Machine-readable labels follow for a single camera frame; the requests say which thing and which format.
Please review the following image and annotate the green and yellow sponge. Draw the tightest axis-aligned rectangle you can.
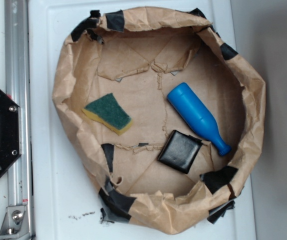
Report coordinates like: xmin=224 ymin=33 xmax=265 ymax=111
xmin=82 ymin=93 xmax=133 ymax=136

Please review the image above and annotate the black square block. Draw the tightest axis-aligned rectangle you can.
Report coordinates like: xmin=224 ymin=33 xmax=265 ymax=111
xmin=157 ymin=130 xmax=203 ymax=174

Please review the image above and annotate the blue plastic bottle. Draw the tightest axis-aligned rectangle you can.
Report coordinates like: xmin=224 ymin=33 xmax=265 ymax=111
xmin=167 ymin=82 xmax=232 ymax=156

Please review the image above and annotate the brown paper bag basin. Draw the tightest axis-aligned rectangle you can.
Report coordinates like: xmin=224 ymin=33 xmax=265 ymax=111
xmin=52 ymin=6 xmax=266 ymax=235

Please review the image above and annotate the aluminium extrusion rail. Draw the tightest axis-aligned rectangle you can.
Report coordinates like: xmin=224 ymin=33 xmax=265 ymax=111
xmin=4 ymin=0 xmax=36 ymax=240

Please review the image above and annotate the metal corner bracket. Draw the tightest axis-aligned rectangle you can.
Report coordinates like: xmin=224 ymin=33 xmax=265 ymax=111
xmin=0 ymin=205 xmax=32 ymax=240

